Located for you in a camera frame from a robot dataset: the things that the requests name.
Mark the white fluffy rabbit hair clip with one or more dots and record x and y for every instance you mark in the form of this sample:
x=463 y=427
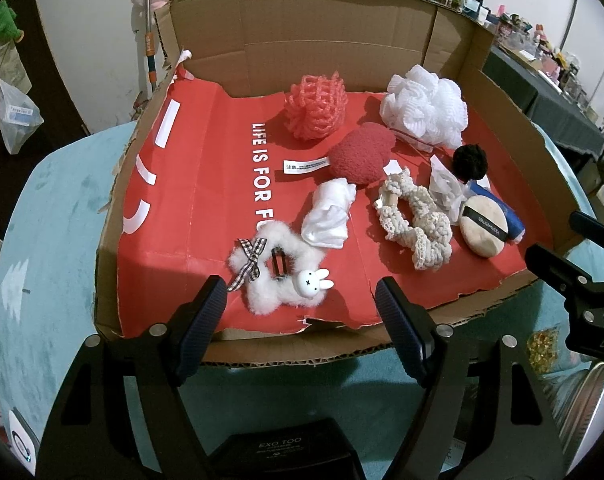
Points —
x=277 y=285

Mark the cardboard box with red lining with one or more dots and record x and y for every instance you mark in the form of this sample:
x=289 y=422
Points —
x=332 y=20

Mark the dark wooden door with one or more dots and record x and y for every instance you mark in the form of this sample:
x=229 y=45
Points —
x=47 y=60

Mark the white puff wrapper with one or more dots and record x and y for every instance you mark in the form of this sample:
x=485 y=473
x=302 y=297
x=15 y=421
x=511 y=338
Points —
x=444 y=185

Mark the black pompom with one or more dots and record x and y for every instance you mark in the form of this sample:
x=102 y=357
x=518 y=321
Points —
x=470 y=162

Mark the glass jar of green leaves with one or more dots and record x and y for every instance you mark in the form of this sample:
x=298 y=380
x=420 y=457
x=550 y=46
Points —
x=591 y=420

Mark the white power bank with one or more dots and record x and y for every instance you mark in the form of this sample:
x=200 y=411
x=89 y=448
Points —
x=22 y=442

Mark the white cloth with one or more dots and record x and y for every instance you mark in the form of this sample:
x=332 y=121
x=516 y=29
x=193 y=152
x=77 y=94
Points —
x=327 y=215

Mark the red heart plush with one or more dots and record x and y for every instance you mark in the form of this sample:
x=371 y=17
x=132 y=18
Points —
x=362 y=157

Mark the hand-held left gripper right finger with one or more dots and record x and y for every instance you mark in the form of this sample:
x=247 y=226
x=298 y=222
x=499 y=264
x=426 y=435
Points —
x=401 y=330

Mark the pink foam net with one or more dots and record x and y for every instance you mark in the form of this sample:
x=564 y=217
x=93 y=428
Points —
x=317 y=107

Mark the beige crochet scrunchie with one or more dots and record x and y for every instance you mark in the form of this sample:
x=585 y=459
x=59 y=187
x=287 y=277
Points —
x=421 y=230

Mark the beige powder puff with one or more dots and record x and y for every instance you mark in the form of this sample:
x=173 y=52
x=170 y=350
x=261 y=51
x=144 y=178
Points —
x=481 y=230

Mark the white foam net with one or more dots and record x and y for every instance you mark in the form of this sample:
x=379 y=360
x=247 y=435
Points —
x=421 y=105

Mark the blue foam roll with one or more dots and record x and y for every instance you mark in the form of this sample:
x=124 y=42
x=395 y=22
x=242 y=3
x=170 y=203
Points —
x=506 y=215

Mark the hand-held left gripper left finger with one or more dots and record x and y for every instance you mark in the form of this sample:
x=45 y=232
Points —
x=202 y=325

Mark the floral tin box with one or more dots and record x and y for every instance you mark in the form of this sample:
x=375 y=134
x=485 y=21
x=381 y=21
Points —
x=282 y=450

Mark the clear plastic bag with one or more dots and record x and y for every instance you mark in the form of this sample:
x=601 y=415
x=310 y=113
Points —
x=17 y=115

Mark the glass jar of yellow beads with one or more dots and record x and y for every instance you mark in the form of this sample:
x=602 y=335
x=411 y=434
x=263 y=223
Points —
x=549 y=355

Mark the metal pole with orange grip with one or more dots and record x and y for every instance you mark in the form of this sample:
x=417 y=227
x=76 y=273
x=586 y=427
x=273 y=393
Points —
x=149 y=35

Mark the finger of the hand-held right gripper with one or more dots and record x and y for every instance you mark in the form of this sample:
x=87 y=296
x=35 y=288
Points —
x=556 y=272
x=594 y=232

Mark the green plush toy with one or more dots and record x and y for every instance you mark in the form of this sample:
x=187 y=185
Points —
x=4 y=20

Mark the cluttered side table with bottles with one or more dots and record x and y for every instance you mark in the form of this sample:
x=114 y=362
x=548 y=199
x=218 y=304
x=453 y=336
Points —
x=531 y=35

